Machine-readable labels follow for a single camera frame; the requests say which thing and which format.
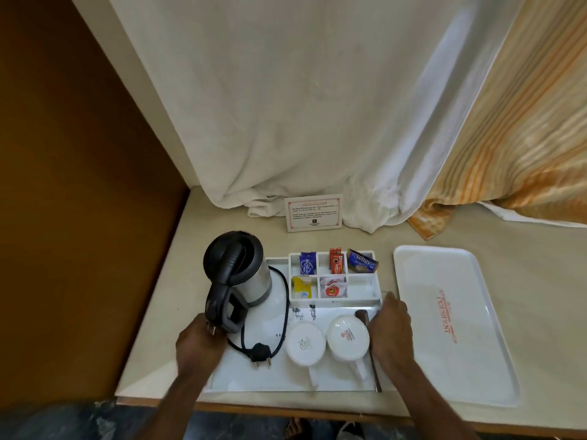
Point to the white printed notice card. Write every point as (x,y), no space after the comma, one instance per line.
(314,213)

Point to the person's left forearm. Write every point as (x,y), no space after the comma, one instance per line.
(176,407)

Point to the person's left hand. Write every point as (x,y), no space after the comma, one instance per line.
(197,350)

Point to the orange striped curtain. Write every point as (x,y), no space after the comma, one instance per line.
(527,132)

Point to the yellow sachet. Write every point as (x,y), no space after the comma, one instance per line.
(301,288)

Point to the blue tea bag packet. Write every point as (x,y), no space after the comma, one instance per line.
(361,262)

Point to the black and steel electric kettle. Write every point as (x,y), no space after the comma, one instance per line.
(238,265)

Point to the person's right fingers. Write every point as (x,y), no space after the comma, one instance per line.
(393,304)

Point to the person's left fingers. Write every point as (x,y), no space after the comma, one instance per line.
(212,326)

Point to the white cup with grey emblem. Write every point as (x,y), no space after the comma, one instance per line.
(305,343)

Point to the person's right hand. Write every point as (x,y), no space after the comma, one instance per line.
(392,334)

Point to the person's right forearm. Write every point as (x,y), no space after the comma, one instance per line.
(426,403)

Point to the brown wooden panel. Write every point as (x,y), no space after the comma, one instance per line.
(69,201)

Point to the person's foot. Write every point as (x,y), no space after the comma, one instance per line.
(297,429)

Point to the metal spoon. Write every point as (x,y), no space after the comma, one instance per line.
(373,371)

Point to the white tray with red print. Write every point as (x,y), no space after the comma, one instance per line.
(451,325)

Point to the white sachet organizer box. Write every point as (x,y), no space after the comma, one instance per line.
(364,288)

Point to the white sachet with red label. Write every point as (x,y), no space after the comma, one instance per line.
(332,287)

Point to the white cup with red emblem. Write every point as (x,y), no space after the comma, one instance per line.
(347,336)

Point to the white serving tray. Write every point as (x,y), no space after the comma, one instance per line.
(270,378)

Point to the blue sachet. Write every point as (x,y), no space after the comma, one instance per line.
(307,264)

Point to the white curtain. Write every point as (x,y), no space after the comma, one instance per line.
(298,100)

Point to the orange red sachet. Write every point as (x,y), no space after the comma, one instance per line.
(336,262)

